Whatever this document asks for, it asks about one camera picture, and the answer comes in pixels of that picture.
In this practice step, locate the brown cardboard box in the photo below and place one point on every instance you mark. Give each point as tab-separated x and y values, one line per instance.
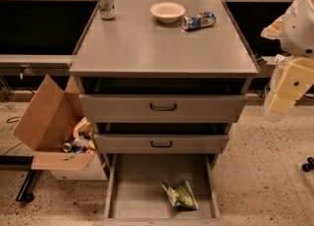
48	122

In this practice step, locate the cream bowl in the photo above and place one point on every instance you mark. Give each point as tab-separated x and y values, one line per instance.
167	12

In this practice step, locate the middle grey drawer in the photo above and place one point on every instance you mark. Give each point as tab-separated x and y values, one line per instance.
161	143

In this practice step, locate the white green soda can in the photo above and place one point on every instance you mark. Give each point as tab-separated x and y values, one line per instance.
107	9

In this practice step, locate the green jalapeno chip bag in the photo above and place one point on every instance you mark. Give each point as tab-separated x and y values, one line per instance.
181	196

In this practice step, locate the bottom grey drawer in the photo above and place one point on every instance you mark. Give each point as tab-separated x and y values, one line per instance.
135	196

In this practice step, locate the top grey drawer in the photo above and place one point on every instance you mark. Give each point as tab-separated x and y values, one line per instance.
146	108

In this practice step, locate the black floor stand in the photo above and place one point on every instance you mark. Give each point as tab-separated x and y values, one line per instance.
22	164

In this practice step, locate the silver can in box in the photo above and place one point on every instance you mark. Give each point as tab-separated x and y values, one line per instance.
67	146

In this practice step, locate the grey drawer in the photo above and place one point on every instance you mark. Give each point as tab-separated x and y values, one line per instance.
161	143
135	196
146	108

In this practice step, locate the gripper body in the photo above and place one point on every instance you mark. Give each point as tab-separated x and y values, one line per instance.
299	29

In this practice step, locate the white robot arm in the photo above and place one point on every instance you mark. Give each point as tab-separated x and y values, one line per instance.
295	32

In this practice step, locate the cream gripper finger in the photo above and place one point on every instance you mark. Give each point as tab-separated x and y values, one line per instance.
279	104

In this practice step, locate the blue crushed soda can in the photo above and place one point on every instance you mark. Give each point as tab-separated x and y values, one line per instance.
200	20

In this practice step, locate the grey drawer cabinet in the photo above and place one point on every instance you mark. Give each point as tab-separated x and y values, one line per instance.
136	54

